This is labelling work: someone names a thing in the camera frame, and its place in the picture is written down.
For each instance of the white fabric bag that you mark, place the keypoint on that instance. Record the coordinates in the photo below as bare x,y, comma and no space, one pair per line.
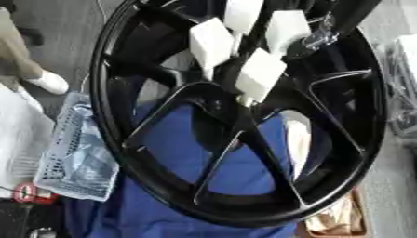
19,136

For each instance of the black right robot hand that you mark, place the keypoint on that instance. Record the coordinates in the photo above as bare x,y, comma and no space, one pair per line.
353,14

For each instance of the dark grey bundle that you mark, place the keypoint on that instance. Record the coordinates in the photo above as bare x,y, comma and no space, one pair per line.
404,86

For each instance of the white pin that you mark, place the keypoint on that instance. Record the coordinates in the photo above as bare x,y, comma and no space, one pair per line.
210,43
287,29
243,14
260,74

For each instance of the person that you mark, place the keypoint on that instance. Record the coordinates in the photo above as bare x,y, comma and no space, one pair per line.
21,59

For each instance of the white cloth piece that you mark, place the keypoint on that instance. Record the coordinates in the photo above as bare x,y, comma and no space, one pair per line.
298,142

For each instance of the brown cardboard box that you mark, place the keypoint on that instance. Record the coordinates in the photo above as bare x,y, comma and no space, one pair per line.
339,220

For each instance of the pale pierced plastic basket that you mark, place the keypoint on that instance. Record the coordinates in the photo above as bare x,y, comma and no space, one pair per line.
81,161

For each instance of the black spoked wheel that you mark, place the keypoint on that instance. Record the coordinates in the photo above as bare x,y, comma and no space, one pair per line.
163,192

